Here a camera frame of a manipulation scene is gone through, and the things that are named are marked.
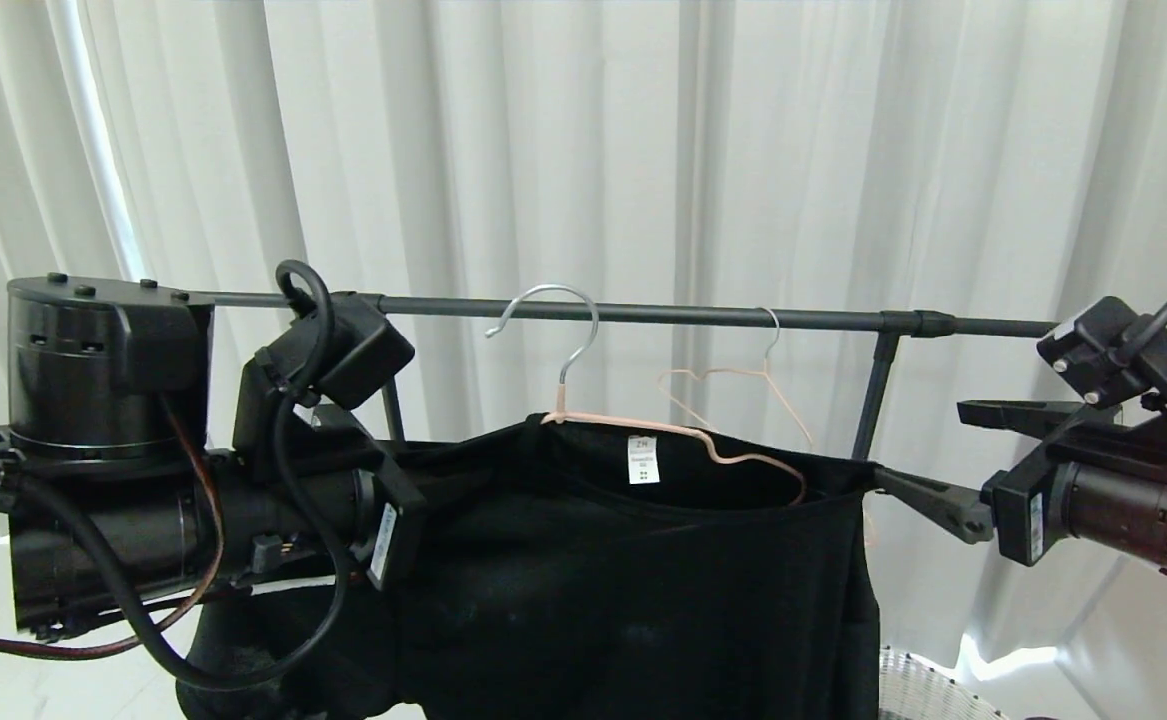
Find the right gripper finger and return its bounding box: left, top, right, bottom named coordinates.
left=872, top=467, right=995, bottom=545
left=957, top=400, right=1095, bottom=437

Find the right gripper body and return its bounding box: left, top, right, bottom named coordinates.
left=980, top=450, right=1167, bottom=592

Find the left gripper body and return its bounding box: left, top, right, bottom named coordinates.
left=11, top=454, right=430, bottom=633

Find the black garment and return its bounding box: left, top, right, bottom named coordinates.
left=175, top=415, right=882, bottom=720

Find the pink clothes hanger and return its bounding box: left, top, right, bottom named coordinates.
left=484, top=284, right=809, bottom=506
left=657, top=307, right=816, bottom=448

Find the white laundry basket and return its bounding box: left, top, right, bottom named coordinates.
left=878, top=647, right=1014, bottom=720

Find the black clothes rack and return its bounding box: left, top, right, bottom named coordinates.
left=188, top=290, right=1059, bottom=463

